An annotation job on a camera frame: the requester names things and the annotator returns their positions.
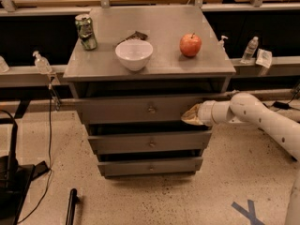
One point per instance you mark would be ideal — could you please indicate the white bowl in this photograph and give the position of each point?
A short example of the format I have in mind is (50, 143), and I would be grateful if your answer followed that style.
(134, 54)

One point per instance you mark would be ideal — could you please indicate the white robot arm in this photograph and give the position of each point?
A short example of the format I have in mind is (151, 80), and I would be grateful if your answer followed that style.
(244, 108)

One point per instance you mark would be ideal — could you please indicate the clear bottle far left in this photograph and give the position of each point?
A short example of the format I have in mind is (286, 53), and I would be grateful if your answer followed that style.
(3, 65)

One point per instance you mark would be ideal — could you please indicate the grey drawer cabinet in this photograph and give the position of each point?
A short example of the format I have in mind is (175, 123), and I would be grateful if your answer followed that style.
(99, 73)

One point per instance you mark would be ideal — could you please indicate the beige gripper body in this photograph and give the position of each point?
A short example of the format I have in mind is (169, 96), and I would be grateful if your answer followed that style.
(205, 113)

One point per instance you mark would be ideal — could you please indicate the left hand sanitizer bottle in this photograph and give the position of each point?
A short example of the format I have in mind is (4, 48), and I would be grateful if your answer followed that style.
(42, 64)

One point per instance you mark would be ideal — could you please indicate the green soda can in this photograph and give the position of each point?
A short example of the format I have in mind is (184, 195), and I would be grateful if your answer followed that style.
(85, 31)

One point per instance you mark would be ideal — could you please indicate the dark snack bar wrapper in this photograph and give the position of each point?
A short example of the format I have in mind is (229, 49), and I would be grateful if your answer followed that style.
(136, 35)

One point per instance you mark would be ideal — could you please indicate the clear water bottle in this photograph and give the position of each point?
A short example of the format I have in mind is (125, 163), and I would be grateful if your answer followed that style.
(250, 50)

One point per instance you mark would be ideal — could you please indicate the grey drawer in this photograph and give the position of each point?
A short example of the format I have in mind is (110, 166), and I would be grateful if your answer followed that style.
(139, 109)
(149, 142)
(150, 166)

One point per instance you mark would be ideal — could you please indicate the grey middle drawer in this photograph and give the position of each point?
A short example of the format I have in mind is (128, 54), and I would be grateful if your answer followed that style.
(149, 142)

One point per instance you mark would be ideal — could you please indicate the grey bottom drawer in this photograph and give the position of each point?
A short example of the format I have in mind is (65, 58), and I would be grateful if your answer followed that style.
(150, 166)

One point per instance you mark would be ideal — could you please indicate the small white pump bottle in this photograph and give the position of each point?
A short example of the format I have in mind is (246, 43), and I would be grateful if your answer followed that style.
(221, 43)

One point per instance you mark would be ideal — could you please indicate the black stand base left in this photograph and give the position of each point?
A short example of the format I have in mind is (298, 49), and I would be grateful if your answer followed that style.
(15, 179)

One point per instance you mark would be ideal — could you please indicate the red apple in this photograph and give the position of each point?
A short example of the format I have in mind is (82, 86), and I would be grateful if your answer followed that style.
(190, 45)

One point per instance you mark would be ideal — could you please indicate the white wipe packet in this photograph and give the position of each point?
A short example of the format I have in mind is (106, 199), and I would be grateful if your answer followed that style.
(264, 58)

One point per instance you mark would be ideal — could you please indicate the grey top drawer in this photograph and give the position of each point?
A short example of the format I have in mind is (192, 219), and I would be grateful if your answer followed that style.
(139, 109)

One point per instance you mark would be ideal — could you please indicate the black bar on floor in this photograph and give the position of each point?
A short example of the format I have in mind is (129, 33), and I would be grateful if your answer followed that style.
(72, 201)

